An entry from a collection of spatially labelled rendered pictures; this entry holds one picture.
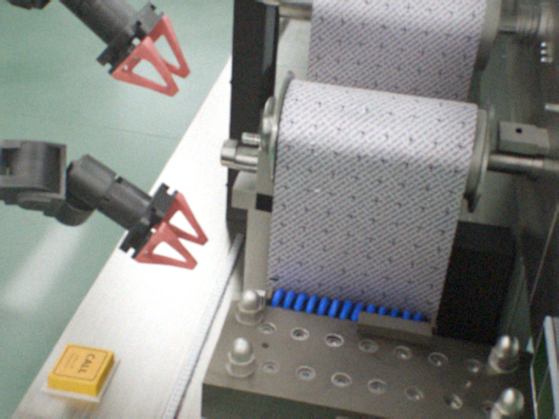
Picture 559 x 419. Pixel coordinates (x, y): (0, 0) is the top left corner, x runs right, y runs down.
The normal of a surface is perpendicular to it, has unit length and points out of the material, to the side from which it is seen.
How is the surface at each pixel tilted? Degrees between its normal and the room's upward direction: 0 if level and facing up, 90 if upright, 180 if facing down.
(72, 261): 0
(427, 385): 0
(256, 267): 90
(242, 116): 90
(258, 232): 90
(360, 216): 90
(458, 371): 0
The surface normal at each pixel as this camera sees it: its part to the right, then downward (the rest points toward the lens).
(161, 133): 0.07, -0.84
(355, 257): -0.18, 0.53
